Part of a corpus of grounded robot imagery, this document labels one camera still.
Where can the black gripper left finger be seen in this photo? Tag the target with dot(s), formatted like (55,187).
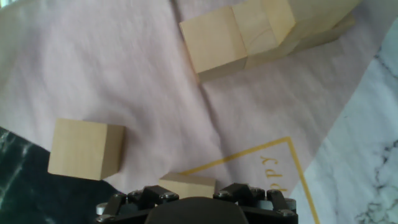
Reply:
(140,197)

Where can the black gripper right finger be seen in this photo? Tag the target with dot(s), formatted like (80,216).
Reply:
(248,194)

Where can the marble pattern table cloth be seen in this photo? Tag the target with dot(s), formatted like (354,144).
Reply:
(124,77)

